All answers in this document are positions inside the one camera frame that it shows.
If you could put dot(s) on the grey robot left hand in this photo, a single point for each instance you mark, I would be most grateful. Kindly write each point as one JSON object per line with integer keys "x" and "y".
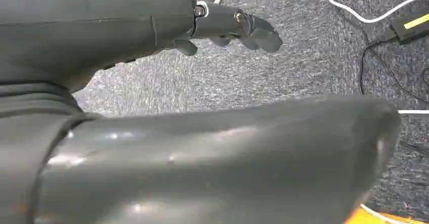
{"x": 207, "y": 162}

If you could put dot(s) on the orange flat sheet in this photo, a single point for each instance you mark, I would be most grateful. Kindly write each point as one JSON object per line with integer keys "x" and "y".
{"x": 360, "y": 218}

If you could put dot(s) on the ribbed grey left arm sleeve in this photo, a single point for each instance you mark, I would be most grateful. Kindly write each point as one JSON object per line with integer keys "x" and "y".
{"x": 23, "y": 102}

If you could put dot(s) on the black power adapter yellow label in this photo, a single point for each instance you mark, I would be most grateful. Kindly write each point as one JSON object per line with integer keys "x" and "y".
{"x": 410, "y": 28}

